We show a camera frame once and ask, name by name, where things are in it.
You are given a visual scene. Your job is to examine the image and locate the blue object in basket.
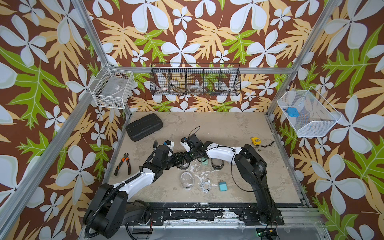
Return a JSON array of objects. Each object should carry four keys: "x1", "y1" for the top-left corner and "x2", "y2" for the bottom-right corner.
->
[{"x1": 286, "y1": 107, "x2": 300, "y2": 118}]

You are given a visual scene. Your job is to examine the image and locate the orange black pliers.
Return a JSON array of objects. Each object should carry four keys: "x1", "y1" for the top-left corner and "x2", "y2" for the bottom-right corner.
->
[{"x1": 113, "y1": 152, "x2": 132, "y2": 177}]

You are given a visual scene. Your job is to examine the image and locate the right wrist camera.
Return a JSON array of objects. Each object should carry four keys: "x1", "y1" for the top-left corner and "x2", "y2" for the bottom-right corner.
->
[{"x1": 180, "y1": 137, "x2": 191, "y2": 153}]

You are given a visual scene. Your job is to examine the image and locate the white wire basket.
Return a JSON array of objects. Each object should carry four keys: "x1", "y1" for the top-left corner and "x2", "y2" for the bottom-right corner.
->
[{"x1": 89, "y1": 64, "x2": 135, "y2": 110}]

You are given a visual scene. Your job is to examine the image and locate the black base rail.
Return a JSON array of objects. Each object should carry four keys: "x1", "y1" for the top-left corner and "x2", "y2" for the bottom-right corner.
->
[{"x1": 128, "y1": 203, "x2": 285, "y2": 227}]

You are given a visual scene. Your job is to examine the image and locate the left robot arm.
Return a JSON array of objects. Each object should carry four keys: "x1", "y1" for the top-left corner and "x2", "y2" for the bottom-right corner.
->
[{"x1": 83, "y1": 145, "x2": 193, "y2": 239}]

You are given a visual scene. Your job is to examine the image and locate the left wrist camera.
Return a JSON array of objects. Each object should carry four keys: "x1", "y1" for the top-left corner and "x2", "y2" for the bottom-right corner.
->
[{"x1": 163, "y1": 140, "x2": 175, "y2": 150}]

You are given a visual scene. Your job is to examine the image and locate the aluminium frame post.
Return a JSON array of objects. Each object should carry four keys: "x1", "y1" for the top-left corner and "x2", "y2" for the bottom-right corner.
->
[{"x1": 71, "y1": 1, "x2": 132, "y2": 117}]

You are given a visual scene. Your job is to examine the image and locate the black hard plastic case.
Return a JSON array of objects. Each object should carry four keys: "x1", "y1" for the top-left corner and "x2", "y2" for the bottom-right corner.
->
[{"x1": 126, "y1": 114, "x2": 163, "y2": 142}]

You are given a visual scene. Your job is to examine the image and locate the black wire basket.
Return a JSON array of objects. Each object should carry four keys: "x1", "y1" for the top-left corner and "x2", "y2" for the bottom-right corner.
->
[{"x1": 149, "y1": 63, "x2": 242, "y2": 96}]

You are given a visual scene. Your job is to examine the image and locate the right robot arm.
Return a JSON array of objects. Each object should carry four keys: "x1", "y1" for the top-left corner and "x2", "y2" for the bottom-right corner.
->
[{"x1": 181, "y1": 134, "x2": 285, "y2": 226}]

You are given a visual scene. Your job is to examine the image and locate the white mesh basket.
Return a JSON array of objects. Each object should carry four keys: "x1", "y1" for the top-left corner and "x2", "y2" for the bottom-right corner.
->
[{"x1": 278, "y1": 87, "x2": 342, "y2": 138}]

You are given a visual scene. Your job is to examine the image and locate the yellow tape measure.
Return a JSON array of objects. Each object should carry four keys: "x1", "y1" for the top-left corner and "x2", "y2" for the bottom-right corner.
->
[{"x1": 251, "y1": 137, "x2": 261, "y2": 146}]

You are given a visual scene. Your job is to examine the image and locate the white usb cable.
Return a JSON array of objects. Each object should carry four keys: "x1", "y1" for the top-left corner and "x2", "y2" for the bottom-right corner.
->
[{"x1": 199, "y1": 179, "x2": 213, "y2": 194}]

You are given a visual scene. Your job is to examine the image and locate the teal charger plug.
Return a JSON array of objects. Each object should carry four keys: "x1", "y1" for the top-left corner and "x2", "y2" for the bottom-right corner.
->
[{"x1": 218, "y1": 182, "x2": 228, "y2": 192}]

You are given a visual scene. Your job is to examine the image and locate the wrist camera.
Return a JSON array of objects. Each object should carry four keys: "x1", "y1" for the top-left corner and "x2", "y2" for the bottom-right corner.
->
[
  {"x1": 180, "y1": 137, "x2": 191, "y2": 153},
  {"x1": 163, "y1": 140, "x2": 175, "y2": 150}
]

